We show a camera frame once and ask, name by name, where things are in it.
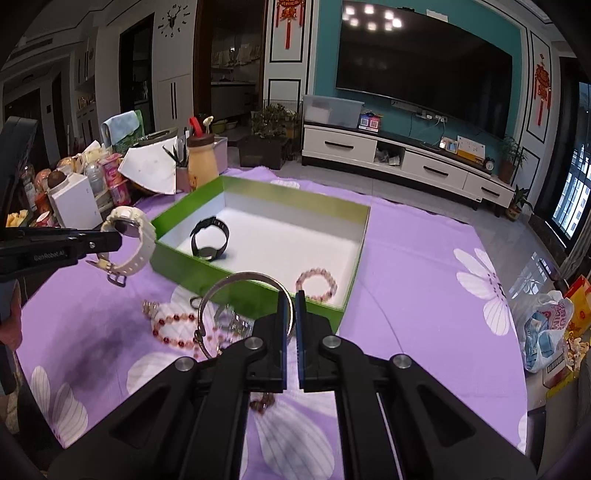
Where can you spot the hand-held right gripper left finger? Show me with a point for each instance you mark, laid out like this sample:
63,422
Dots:
282,350

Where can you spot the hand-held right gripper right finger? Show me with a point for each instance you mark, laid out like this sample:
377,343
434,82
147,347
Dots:
300,350

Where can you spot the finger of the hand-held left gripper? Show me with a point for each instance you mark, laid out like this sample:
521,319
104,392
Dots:
99,241

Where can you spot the silver bangle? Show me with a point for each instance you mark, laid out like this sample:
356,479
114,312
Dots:
231,278

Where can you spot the thin dark bangle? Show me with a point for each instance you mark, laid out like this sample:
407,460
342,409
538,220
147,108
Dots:
192,302

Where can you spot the green jewelry box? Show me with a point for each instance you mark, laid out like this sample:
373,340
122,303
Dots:
277,240

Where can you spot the black wrist watch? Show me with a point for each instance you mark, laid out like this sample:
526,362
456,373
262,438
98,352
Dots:
224,235

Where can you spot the person's left hand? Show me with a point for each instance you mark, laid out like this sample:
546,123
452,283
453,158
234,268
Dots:
10,327

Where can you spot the white box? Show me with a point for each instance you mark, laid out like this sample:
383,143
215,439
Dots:
74,203

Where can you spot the pink yogurt cup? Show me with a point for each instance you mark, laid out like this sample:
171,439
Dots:
111,168
121,193

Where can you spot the white curved paper sheet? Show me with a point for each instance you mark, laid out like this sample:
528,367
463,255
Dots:
147,168

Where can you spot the black panel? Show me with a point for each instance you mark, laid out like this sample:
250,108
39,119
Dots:
16,161

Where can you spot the grey pen holder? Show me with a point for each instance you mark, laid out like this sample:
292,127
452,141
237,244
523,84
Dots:
182,177

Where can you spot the green carton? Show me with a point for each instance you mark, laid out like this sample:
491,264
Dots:
131,141

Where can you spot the light blue towel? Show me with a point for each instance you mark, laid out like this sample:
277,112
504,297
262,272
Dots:
120,127

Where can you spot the purple floral tablecloth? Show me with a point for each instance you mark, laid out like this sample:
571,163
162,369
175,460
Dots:
415,300

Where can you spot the beige bear bottle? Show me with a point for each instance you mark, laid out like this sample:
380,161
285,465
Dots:
202,161

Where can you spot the white wardrobe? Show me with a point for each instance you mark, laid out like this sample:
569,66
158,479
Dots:
174,104

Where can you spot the black planter with plants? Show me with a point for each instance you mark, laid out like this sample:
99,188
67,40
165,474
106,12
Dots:
263,147

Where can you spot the white television cabinet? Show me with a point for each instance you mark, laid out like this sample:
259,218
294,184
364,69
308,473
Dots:
351,145

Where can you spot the blue and red code stand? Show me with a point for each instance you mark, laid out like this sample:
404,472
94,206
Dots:
369,122

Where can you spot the white plastic bag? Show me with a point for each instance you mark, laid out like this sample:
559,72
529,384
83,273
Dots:
540,332

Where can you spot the clear plastic storage box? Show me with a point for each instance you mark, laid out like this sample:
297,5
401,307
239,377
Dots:
332,110

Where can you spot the small potted plant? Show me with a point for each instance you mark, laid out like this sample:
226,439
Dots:
519,203

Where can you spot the white desk calendar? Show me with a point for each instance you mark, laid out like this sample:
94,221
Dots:
471,148

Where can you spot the small alarm clock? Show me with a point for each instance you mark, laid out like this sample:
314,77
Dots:
489,165

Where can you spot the white power strip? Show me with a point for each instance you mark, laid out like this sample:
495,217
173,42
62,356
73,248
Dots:
431,117

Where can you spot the potted plant in brown pot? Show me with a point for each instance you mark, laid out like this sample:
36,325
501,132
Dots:
510,161

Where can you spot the yellow snack bag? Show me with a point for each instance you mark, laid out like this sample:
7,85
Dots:
579,300

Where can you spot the grey curtain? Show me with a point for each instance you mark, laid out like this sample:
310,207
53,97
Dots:
579,258

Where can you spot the balcony window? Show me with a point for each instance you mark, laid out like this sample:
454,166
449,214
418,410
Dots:
575,184

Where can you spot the black wall clock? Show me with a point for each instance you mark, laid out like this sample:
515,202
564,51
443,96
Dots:
174,21

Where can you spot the small blue photo frame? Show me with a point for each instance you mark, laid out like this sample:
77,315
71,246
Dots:
449,145

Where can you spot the red knot wall ornament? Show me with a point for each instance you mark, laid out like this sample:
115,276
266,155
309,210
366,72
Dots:
541,87
287,14

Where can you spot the wall television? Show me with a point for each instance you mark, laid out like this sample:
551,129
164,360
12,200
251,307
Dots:
415,60

